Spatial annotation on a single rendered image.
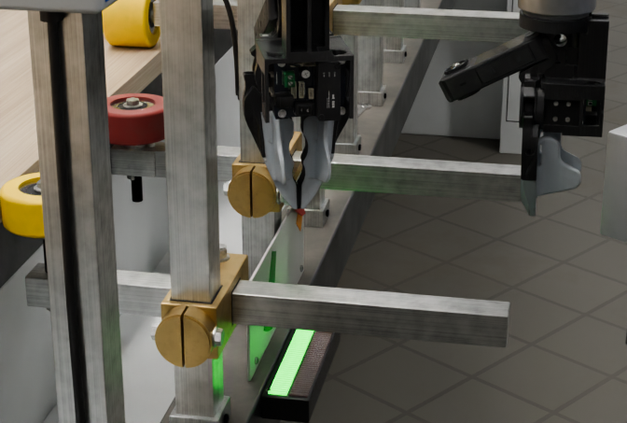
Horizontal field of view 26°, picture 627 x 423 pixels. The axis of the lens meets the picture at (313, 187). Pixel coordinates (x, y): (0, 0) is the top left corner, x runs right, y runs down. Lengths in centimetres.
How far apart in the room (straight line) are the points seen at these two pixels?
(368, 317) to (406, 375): 160
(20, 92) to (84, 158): 69
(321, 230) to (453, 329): 50
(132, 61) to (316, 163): 54
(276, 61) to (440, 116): 312
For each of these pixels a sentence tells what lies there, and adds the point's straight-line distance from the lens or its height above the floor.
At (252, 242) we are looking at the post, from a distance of 141.
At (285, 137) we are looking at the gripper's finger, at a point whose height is 97.
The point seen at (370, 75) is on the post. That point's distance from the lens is 211.
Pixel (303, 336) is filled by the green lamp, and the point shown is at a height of 70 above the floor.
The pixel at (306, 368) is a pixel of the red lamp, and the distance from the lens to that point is 133.
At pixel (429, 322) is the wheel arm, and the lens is 118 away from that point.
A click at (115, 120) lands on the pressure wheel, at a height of 90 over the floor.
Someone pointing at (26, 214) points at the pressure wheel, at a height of 89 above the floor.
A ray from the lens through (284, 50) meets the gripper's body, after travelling 107.
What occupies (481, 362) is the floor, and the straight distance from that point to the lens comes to 285.
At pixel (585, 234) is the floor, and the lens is 350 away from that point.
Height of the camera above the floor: 134
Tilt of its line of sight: 21 degrees down
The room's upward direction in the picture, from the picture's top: straight up
